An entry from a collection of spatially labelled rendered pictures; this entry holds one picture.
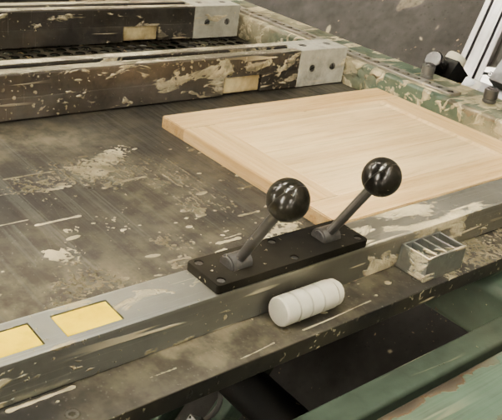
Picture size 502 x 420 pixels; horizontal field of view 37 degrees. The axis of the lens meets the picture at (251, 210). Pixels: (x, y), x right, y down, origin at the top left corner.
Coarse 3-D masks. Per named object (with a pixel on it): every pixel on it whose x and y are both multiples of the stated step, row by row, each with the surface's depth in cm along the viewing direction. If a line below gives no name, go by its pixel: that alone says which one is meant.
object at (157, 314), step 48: (480, 192) 97; (384, 240) 81; (144, 288) 66; (192, 288) 67; (240, 288) 68; (288, 288) 73; (48, 336) 58; (96, 336) 59; (144, 336) 63; (192, 336) 67; (0, 384) 55; (48, 384) 58
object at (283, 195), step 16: (272, 192) 62; (288, 192) 61; (304, 192) 62; (272, 208) 62; (288, 208) 61; (304, 208) 62; (272, 224) 65; (256, 240) 67; (224, 256) 70; (240, 256) 69
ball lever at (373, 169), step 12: (372, 168) 69; (384, 168) 69; (396, 168) 69; (372, 180) 69; (384, 180) 68; (396, 180) 69; (360, 192) 72; (372, 192) 70; (384, 192) 69; (360, 204) 73; (348, 216) 74; (324, 228) 77; (336, 228) 76; (324, 240) 76
